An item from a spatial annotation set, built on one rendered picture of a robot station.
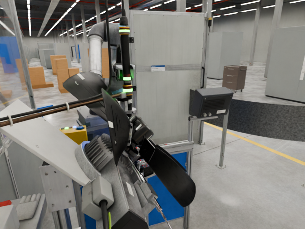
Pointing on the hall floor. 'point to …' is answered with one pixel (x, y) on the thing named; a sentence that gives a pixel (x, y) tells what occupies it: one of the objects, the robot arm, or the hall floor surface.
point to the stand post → (61, 215)
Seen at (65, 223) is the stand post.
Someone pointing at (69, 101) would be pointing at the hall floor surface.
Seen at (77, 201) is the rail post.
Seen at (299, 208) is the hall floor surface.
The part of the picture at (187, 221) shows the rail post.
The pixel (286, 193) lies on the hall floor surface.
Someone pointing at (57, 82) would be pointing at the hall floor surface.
